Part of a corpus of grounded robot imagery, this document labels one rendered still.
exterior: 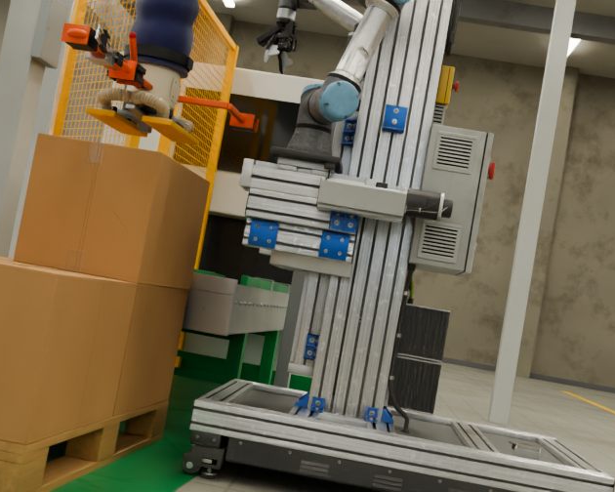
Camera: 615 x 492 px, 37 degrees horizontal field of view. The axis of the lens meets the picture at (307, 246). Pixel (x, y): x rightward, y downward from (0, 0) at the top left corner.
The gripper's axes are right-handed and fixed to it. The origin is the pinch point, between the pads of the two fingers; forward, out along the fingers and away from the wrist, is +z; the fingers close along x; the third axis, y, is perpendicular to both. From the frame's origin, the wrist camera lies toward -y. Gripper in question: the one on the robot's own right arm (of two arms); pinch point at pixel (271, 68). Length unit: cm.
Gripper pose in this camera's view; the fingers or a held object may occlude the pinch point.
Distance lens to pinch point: 374.6
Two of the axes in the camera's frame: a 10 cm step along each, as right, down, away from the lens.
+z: -1.7, 9.8, -0.7
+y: 8.8, 1.2, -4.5
